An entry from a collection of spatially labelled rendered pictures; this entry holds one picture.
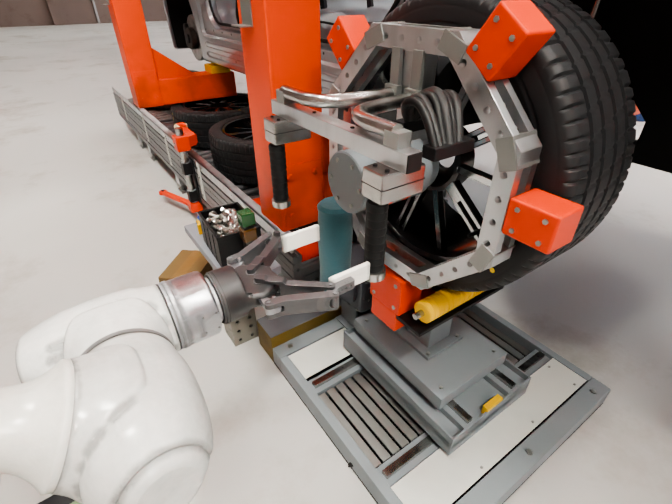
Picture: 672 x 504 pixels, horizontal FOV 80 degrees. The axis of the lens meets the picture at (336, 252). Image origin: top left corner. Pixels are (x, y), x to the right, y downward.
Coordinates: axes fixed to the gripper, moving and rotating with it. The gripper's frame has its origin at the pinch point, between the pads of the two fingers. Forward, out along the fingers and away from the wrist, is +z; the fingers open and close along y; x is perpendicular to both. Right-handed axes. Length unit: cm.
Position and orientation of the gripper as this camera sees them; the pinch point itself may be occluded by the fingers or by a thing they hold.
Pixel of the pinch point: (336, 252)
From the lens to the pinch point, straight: 63.4
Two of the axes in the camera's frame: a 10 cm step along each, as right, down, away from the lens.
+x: 0.0, -8.3, -5.5
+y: 5.8, 4.5, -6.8
